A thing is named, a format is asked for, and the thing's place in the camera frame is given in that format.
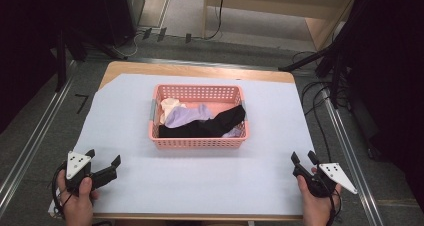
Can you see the wooden table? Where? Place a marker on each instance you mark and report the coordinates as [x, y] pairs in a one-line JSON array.
[[186, 69]]

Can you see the person's left hand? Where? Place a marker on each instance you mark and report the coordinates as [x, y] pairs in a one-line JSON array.
[[78, 206]]

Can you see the white table sheet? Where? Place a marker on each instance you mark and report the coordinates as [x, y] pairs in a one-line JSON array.
[[200, 179]]

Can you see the dark cabinet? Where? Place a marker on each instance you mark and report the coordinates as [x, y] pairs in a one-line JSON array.
[[116, 12]]

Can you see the metal floor rail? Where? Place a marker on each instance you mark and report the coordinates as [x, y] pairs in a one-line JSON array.
[[200, 63], [353, 159], [30, 146]]

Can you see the black sock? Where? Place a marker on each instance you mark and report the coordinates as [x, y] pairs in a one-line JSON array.
[[213, 126]]

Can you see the wooden shelf unit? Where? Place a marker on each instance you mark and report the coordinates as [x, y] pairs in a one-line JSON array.
[[286, 9]]

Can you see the lavender sock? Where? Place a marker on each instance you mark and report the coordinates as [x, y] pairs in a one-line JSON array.
[[186, 115], [232, 132]]

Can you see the black tripod stand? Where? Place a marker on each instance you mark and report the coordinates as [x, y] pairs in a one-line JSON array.
[[320, 57]]

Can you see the cream sock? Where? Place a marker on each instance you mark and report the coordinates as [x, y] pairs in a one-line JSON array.
[[169, 106]]

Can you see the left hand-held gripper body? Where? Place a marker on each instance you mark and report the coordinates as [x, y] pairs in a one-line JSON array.
[[75, 164]]

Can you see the person's right hand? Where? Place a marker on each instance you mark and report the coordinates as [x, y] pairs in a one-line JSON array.
[[316, 207]]

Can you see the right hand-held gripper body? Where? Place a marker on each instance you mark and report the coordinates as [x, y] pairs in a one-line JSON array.
[[328, 181]]

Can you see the pink plastic basket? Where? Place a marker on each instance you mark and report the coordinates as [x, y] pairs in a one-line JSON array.
[[200, 93]]

